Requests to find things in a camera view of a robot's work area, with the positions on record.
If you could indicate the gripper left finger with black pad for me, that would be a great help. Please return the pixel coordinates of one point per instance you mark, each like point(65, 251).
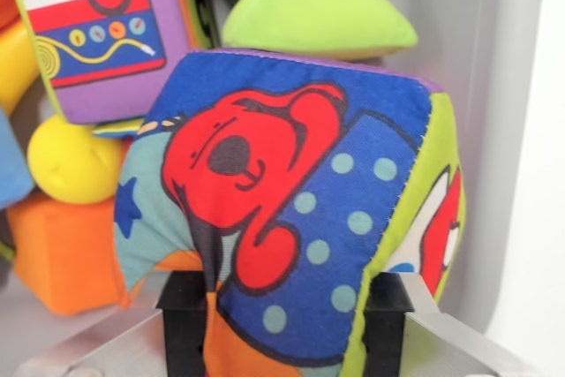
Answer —
point(181, 328)

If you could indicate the purple fabric cube fire truck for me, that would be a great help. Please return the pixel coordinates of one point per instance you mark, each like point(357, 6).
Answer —
point(101, 41)

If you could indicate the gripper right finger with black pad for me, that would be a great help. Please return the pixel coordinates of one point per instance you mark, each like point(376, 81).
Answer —
point(388, 328)

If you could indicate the yellow curved toy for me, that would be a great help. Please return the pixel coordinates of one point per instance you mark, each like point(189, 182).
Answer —
point(15, 68)

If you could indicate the lime green fabric triangle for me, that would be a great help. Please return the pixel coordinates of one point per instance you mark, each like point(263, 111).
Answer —
point(318, 15)

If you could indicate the orange fabric block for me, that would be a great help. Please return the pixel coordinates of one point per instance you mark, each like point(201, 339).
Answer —
point(66, 258)

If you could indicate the fabric cube with red dog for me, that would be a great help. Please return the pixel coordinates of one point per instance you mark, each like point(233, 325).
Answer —
point(287, 200)

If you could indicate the light blue fabric block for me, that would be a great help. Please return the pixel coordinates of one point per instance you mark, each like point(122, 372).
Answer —
point(13, 165)

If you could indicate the grey plastic bin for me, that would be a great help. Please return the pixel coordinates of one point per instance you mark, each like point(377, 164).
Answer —
point(507, 130)

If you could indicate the yellow rubber ball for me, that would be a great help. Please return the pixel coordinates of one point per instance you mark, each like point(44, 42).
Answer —
point(70, 165)

